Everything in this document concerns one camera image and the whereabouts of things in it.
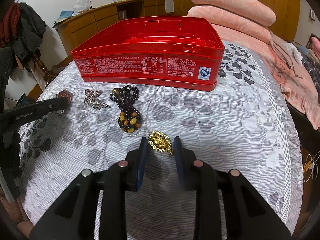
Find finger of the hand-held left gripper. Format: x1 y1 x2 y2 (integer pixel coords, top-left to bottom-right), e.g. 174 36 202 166
0 97 70 128

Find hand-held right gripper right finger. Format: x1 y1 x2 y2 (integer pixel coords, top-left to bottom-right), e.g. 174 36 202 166
174 136 293 240

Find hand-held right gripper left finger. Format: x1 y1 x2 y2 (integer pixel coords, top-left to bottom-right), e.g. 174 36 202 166
29 137 148 240

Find gold pendant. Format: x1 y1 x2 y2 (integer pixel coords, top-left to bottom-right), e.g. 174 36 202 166
148 130 175 155

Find red tin box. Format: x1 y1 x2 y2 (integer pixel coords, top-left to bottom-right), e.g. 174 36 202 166
71 16 225 90

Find wooden coat rack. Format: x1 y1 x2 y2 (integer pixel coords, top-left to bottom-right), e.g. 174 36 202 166
32 47 57 83

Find grey floral quilted bedspread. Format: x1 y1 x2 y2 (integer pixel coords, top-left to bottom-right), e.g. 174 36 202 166
19 40 304 240

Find dark hanging jackets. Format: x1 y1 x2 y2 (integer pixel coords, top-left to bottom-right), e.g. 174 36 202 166
12 6 47 64

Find dark red scarf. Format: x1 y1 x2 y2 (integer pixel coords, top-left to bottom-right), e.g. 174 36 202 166
0 5 23 48

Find blue cloth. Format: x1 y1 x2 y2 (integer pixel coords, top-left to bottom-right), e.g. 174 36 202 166
56 10 74 24

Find wooden sideboard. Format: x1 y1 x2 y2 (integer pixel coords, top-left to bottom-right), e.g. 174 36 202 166
57 0 167 58

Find white plastic bag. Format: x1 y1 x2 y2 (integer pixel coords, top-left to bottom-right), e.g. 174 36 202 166
72 0 91 15

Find pink bed sheet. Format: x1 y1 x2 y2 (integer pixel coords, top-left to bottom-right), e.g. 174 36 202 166
269 32 320 132

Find folded pink blanket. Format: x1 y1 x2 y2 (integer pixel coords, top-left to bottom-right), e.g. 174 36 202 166
185 0 277 27
187 6 273 44

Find white cloth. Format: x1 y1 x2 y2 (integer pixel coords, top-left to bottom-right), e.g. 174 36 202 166
287 42 304 59

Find folded plaid shirt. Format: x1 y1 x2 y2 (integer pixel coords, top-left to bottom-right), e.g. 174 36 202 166
301 52 320 85

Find folded pink towel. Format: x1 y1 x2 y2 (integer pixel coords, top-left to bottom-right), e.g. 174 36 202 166
305 36 320 53

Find dark bead necklace amber beads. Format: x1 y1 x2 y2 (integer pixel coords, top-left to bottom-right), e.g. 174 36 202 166
109 85 143 133

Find silver bead chain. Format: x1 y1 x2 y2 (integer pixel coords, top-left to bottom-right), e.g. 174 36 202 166
84 88 112 110

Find white cable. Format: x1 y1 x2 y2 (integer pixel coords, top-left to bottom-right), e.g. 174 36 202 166
304 151 320 183

